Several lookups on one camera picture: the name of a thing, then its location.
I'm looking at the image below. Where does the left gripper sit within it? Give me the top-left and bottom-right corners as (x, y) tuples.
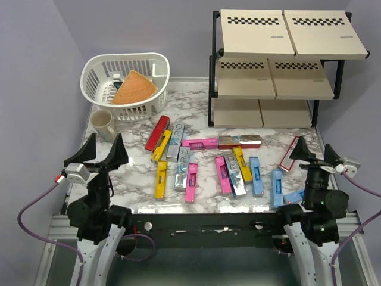
(65, 132), (129, 210)

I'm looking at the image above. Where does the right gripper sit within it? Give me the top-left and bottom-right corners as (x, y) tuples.
(290, 134), (341, 206)

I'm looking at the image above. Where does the silver blue toothpaste box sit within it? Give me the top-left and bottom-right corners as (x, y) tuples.
(224, 153), (247, 198)
(174, 147), (191, 191)
(166, 121), (185, 162)

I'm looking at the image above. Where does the pink toothpaste box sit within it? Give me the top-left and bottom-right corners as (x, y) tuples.
(185, 163), (198, 203)
(214, 156), (232, 195)

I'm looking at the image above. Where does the pink toothpaste box horizontal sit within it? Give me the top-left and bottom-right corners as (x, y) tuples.
(182, 138), (218, 150)

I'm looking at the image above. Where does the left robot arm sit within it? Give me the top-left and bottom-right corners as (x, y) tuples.
(63, 134), (132, 285)

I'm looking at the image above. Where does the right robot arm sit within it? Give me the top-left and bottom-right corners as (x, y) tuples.
(274, 137), (349, 285)

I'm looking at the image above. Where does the black three-tier shelf rack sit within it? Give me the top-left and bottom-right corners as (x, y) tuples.
(208, 9), (370, 128)

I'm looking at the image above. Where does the red white toothpaste box right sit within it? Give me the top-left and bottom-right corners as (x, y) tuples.
(279, 136), (299, 172)

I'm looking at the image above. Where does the beige ceramic mug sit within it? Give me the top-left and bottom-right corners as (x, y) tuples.
(90, 110), (117, 142)

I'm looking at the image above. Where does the light blue toothpaste box corner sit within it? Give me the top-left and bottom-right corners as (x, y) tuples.
(283, 189), (304, 204)

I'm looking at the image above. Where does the yellow toothpaste box upper left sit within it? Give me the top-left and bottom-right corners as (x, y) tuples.
(151, 130), (172, 164)

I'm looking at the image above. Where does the yellow toothpaste box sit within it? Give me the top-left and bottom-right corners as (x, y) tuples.
(151, 130), (172, 164)
(233, 147), (252, 183)
(154, 161), (167, 200)

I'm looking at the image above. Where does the light blue toothpaste box right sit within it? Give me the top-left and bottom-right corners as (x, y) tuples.
(271, 169), (283, 209)

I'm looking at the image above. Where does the light blue toothpaste box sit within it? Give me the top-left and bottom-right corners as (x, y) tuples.
(271, 169), (283, 209)
(249, 157), (264, 197)

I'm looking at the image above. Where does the yellow toothpaste box lower left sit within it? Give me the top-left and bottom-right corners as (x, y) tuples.
(154, 161), (167, 200)

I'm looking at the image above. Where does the light blue toothpaste box centre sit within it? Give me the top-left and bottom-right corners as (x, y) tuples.
(249, 157), (264, 197)

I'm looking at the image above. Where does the red toothpaste box left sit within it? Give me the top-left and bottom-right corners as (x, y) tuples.
(145, 115), (170, 152)

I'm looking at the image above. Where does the black item in basket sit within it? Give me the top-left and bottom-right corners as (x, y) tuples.
(113, 74), (123, 90)

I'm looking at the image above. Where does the yellow toothpaste box centre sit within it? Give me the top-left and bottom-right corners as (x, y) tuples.
(233, 147), (252, 183)

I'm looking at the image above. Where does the white plastic basket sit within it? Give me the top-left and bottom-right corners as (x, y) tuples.
(80, 52), (170, 122)

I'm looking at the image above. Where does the orange woven fan mat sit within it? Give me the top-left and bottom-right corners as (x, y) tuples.
(111, 70), (157, 105)

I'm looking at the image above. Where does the silver red toothpaste box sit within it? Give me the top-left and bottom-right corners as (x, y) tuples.
(217, 135), (261, 149)

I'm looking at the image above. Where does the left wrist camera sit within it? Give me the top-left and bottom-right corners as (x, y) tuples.
(55, 163), (90, 185)

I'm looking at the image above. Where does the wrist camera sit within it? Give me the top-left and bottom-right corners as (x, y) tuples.
(335, 157), (361, 178)
(55, 163), (90, 185)

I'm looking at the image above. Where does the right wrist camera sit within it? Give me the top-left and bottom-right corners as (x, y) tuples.
(335, 157), (361, 178)

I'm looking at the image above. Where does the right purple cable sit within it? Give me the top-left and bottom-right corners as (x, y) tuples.
(330, 171), (381, 286)

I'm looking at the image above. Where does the purple cable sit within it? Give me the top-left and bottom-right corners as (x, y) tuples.
(330, 171), (381, 286)
(17, 181), (85, 286)

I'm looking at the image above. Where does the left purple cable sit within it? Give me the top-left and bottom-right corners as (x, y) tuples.
(17, 181), (85, 286)

